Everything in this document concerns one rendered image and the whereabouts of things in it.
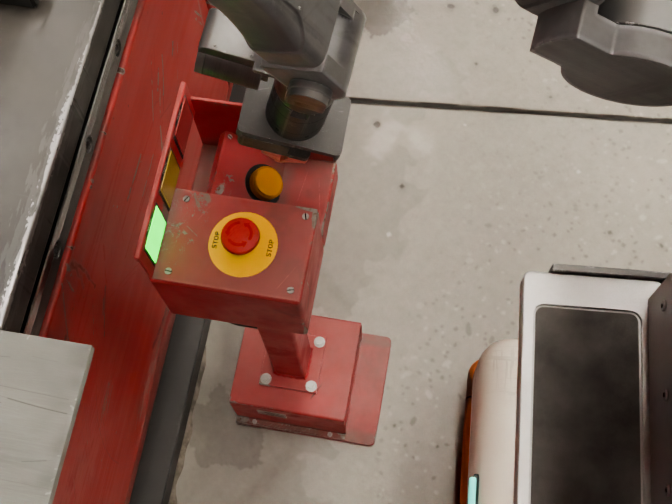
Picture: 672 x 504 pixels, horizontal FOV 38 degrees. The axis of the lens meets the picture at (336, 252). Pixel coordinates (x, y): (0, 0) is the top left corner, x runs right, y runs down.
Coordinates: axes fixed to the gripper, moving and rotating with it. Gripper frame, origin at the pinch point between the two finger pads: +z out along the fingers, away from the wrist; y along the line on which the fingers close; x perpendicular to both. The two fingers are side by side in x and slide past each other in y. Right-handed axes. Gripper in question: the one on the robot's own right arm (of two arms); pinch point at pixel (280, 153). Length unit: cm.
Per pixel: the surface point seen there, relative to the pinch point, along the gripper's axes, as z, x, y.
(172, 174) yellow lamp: 1.8, 4.5, 10.3
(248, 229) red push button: -0.3, 9.2, 1.6
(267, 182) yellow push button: 7.7, 0.1, 0.3
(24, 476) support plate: -16.5, 38.2, 14.3
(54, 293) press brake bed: 8.7, 17.7, 19.3
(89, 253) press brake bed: 13.9, 11.0, 17.5
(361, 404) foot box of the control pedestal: 75, 8, -28
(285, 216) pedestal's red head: 1.8, 6.1, -2.0
